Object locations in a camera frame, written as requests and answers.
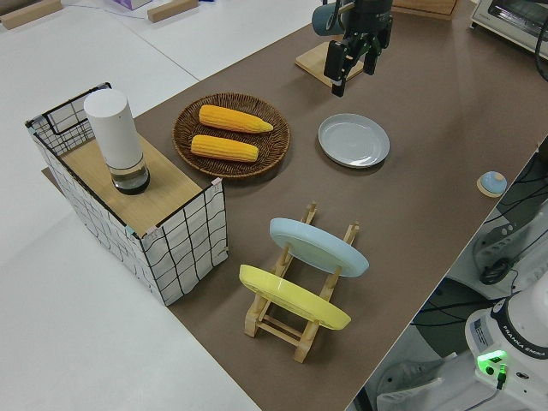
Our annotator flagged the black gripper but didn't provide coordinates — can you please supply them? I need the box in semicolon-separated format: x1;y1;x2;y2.
324;0;394;98

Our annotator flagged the gray plate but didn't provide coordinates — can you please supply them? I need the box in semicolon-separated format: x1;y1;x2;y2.
317;112;391;170

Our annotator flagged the light blue plate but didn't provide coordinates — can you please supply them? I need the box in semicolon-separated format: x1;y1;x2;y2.
269;217;370;278

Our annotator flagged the yellow plate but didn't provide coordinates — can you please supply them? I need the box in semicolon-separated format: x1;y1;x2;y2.
238;264;352;331

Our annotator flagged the wooden mug tree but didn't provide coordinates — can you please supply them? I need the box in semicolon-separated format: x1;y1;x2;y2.
295;0;365;89

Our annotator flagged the teal mug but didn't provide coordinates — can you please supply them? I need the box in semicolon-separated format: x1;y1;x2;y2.
311;2;346;36

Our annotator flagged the brown table mat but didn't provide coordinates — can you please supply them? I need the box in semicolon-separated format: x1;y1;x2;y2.
41;0;548;411

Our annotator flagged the wooden drawer cabinet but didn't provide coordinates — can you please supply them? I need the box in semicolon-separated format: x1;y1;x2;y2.
391;0;459;21

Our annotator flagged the long pointed yellow corn cob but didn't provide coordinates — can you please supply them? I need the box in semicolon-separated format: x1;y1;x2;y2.
199;104;275;134

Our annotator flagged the short blunt yellow corn cob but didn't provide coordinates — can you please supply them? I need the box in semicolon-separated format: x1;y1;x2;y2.
190;134;259;164

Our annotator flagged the cream toaster oven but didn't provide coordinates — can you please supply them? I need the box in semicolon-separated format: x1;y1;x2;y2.
470;0;548;38

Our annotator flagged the round wicker tray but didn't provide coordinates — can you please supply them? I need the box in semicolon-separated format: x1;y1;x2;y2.
172;92;292;180

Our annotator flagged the wooden block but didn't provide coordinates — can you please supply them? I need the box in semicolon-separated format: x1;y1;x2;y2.
0;0;63;30
147;0;200;22

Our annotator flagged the wooden basket lid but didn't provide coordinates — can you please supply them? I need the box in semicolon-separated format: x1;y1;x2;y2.
62;136;203;228

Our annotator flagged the white cylindrical bottle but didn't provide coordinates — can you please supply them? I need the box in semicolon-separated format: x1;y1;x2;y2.
83;88;152;196

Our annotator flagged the wooden dish rack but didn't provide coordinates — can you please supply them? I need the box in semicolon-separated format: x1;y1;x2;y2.
243;200;361;364

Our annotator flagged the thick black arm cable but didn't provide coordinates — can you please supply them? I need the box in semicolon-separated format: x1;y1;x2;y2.
533;23;548;82

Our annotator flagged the green plug cable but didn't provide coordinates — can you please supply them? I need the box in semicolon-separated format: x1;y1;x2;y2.
494;362;510;391

